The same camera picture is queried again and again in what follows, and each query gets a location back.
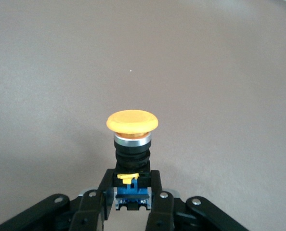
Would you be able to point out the brown table mat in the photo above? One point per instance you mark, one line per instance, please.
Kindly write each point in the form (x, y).
(143, 60)

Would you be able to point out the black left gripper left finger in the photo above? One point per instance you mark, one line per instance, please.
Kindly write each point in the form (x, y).
(87, 211)

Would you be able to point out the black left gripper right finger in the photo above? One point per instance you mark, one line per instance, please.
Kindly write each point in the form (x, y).
(162, 211)

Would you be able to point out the yellow mushroom push button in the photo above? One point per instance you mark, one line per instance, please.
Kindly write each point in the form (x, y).
(132, 122)

